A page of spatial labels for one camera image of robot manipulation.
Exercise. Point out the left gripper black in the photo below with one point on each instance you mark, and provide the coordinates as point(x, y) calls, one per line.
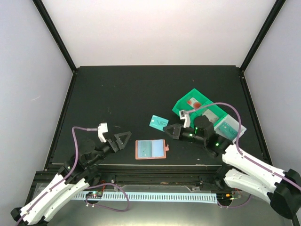
point(117, 135)

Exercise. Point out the white VIP card in bin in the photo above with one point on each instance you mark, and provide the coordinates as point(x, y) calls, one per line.
point(212, 117)

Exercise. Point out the right black frame post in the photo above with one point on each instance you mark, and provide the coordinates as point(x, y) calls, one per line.
point(277, 6)

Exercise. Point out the teal cards in clear bin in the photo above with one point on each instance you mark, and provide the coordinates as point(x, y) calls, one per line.
point(229, 130)

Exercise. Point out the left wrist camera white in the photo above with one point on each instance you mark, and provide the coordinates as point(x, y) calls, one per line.
point(101, 130)

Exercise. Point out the left black frame post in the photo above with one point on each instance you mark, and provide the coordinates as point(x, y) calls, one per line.
point(55, 34)

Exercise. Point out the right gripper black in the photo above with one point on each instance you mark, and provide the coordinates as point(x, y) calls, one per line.
point(176, 125)

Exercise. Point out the black aluminium rail front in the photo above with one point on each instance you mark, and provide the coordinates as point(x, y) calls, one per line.
point(134, 174)

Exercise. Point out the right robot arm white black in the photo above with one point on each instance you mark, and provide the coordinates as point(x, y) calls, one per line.
point(280, 189)

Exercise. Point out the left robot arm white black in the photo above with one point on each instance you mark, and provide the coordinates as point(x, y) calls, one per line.
point(40, 210)

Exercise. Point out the red circle card in bin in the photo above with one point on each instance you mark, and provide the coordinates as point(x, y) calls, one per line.
point(194, 103)

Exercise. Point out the green bin middle compartment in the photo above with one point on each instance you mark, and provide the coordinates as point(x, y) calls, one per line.
point(214, 108)

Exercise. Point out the controller board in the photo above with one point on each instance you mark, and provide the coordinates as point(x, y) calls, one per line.
point(225, 196)
point(94, 195)

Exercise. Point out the white slotted cable duct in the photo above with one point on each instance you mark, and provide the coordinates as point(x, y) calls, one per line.
point(151, 197)

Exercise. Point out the pink leather card holder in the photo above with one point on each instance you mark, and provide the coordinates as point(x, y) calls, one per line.
point(159, 149)

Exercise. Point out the right controller board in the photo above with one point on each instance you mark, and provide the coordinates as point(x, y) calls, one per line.
point(225, 196)

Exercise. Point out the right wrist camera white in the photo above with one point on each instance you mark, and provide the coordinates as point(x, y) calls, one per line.
point(185, 117)

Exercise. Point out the left controller board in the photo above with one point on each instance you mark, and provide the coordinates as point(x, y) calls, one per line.
point(94, 195)

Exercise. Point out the black frame post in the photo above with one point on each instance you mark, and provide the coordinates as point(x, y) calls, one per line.
point(277, 6)
point(55, 34)

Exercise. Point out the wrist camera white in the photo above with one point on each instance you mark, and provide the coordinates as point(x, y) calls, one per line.
point(101, 130)
point(185, 117)

